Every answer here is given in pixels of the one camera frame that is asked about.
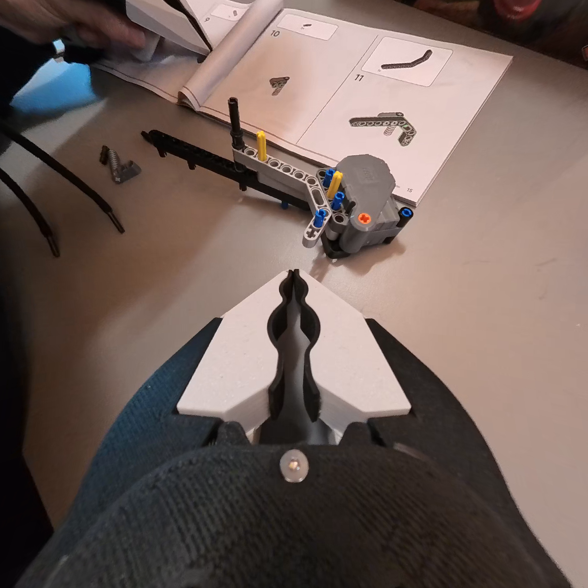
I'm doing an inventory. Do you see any white instruction booklet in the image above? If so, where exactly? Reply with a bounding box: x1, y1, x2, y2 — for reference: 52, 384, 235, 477
94, 0, 514, 207

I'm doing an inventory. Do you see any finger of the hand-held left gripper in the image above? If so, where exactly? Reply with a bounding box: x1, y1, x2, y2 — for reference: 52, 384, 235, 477
125, 0, 215, 55

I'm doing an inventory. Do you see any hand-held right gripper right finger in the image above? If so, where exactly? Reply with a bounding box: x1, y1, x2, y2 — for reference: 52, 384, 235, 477
294, 270, 412, 435

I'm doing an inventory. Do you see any grey spring toy piece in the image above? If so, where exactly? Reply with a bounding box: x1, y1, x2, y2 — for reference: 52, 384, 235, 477
100, 145, 141, 185

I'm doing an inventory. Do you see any black hoodie drawstring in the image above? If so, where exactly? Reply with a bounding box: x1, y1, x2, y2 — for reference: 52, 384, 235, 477
0, 117, 126, 234
0, 168, 60, 258

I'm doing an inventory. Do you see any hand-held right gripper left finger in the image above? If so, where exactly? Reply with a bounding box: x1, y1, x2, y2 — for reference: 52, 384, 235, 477
176, 270, 295, 435

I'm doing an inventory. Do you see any light blue plastic sheet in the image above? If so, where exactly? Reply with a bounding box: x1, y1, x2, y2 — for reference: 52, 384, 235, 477
11, 83, 95, 121

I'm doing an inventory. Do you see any grey black toy brick assembly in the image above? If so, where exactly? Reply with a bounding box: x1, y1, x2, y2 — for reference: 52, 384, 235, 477
141, 97, 414, 262

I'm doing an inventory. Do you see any person's left forearm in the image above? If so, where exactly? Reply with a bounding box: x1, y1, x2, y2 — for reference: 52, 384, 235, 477
0, 25, 62, 115

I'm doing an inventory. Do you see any person's black hoodie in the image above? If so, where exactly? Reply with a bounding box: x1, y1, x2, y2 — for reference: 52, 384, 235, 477
0, 257, 53, 588

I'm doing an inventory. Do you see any person's left hand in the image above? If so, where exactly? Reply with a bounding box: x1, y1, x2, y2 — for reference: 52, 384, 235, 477
0, 0, 148, 51

